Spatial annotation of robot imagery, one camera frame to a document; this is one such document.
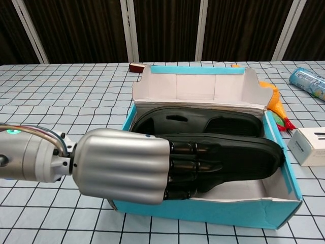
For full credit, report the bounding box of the light blue shoe box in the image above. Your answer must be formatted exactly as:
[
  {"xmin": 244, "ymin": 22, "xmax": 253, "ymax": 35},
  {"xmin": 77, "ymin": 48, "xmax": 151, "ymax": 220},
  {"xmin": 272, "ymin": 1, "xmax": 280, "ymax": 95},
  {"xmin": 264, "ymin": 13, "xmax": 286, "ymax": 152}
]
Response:
[{"xmin": 108, "ymin": 64, "xmax": 303, "ymax": 230}]

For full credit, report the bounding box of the blue green drink can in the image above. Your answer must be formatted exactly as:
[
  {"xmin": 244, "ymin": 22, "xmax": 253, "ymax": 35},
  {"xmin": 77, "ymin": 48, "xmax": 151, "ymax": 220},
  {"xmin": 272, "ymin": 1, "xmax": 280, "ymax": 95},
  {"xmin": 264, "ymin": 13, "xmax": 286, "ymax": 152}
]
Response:
[{"xmin": 288, "ymin": 67, "xmax": 325, "ymax": 99}]

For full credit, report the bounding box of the green plastic packet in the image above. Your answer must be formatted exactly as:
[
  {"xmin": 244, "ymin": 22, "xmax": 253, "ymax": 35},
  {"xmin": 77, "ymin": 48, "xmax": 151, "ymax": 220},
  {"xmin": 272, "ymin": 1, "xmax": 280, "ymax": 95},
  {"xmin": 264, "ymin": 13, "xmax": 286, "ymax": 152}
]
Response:
[{"xmin": 271, "ymin": 113, "xmax": 286, "ymax": 127}]

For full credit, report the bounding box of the blue checked tablecloth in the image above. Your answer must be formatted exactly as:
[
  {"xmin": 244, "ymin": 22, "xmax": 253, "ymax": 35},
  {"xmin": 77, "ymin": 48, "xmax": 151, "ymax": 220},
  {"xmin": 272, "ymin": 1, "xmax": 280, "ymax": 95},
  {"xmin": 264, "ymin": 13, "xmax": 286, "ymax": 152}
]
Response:
[{"xmin": 0, "ymin": 60, "xmax": 325, "ymax": 244}]

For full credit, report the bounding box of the yellow rubber chicken toy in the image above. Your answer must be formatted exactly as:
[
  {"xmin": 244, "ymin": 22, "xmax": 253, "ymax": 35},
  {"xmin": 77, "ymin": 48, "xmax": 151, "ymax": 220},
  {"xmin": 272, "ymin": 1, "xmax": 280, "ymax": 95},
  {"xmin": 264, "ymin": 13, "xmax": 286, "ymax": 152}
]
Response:
[{"xmin": 230, "ymin": 63, "xmax": 297, "ymax": 133}]

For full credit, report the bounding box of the dark red folding fan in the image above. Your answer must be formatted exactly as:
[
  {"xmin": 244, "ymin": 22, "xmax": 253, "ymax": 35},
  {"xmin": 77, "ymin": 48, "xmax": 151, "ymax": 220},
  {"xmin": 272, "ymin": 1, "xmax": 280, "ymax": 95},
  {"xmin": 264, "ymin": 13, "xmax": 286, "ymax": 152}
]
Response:
[{"xmin": 128, "ymin": 63, "xmax": 147, "ymax": 74}]

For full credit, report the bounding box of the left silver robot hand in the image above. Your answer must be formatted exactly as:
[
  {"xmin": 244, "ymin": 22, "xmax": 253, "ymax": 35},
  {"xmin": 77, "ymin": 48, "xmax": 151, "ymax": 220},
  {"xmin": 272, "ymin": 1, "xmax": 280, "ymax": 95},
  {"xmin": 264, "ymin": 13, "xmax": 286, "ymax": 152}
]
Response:
[{"xmin": 71, "ymin": 128, "xmax": 224, "ymax": 206}]

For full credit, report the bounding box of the white metal frame post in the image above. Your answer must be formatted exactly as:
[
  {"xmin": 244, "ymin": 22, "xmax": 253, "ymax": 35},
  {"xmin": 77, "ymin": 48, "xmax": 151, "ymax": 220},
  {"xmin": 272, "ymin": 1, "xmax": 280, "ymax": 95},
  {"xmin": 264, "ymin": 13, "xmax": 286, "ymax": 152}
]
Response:
[
  {"xmin": 195, "ymin": 0, "xmax": 213, "ymax": 62},
  {"xmin": 273, "ymin": 0, "xmax": 307, "ymax": 61},
  {"xmin": 120, "ymin": 0, "xmax": 140, "ymax": 64},
  {"xmin": 11, "ymin": 0, "xmax": 49, "ymax": 64}
]

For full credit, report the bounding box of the white stapler box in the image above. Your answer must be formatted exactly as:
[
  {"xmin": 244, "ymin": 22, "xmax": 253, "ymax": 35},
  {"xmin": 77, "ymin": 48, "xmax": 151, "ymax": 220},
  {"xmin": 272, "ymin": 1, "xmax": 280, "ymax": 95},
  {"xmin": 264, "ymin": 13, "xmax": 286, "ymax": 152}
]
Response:
[{"xmin": 287, "ymin": 127, "xmax": 325, "ymax": 167}]

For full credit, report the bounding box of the black rubber slipper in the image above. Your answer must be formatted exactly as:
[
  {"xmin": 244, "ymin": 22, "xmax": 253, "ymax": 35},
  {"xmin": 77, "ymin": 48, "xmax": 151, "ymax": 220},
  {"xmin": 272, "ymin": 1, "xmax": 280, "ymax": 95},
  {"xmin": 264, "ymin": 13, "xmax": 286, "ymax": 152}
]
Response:
[
  {"xmin": 157, "ymin": 133, "xmax": 286, "ymax": 198},
  {"xmin": 132, "ymin": 106, "xmax": 264, "ymax": 138}
]

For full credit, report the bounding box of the dark pleated curtain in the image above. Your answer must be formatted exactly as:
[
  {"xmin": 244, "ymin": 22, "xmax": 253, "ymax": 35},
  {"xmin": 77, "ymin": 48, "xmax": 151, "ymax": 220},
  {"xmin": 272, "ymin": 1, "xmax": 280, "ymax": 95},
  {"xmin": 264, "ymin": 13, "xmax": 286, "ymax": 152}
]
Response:
[{"xmin": 0, "ymin": 0, "xmax": 325, "ymax": 66}]

